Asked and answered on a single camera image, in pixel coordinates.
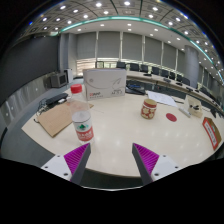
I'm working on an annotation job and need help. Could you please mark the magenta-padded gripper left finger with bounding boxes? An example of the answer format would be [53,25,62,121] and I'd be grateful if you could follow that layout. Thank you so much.
[40,142,92,186]

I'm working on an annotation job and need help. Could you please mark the row of black office chairs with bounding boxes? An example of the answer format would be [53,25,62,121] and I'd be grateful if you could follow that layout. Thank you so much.
[115,61,192,87]

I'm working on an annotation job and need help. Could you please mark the large white printed carton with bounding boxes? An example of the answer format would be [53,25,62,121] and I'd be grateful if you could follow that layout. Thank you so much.
[82,67,128,101]

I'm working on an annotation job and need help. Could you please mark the cream mug with red pattern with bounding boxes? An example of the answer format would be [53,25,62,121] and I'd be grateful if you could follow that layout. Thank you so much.
[140,98,158,120]

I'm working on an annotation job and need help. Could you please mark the black cable bundle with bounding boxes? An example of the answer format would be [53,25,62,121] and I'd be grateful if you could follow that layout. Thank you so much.
[34,99,49,118]

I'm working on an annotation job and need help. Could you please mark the open cardboard box, red label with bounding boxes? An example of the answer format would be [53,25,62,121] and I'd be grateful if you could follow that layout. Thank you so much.
[201,116,222,152]

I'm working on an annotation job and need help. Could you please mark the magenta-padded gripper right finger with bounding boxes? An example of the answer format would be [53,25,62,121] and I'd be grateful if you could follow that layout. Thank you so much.
[131,142,184,186]

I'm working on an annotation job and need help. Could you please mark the grey box television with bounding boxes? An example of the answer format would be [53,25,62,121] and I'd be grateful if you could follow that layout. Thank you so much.
[49,72,69,89]

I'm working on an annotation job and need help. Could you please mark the white desk organizer box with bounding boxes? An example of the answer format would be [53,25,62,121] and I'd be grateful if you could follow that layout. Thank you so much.
[185,94,204,119]

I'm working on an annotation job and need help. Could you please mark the clear red-capped water bottle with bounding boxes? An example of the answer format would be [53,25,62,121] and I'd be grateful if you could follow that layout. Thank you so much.
[69,83,95,145]

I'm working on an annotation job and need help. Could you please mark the long curved conference desk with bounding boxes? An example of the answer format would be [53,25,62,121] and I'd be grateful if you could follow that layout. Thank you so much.
[126,69,224,113]

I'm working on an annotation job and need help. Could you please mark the black flat device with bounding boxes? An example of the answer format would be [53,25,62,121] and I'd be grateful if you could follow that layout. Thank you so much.
[44,92,70,108]

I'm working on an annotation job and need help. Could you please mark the brown paper envelope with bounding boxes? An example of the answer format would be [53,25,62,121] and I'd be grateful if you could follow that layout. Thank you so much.
[35,100,95,139]

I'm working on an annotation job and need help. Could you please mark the white remote control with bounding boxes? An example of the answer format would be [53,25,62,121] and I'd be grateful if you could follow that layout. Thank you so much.
[178,106,192,119]

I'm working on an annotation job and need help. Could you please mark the flat round red coaster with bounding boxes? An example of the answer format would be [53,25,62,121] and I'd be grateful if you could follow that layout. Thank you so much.
[165,112,178,123]

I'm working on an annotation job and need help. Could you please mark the group of ceiling lights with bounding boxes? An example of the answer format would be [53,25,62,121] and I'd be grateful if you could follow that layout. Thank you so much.
[26,0,224,81]

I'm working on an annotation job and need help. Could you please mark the white paper sheet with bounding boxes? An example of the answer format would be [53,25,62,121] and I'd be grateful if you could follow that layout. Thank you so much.
[146,90,179,108]

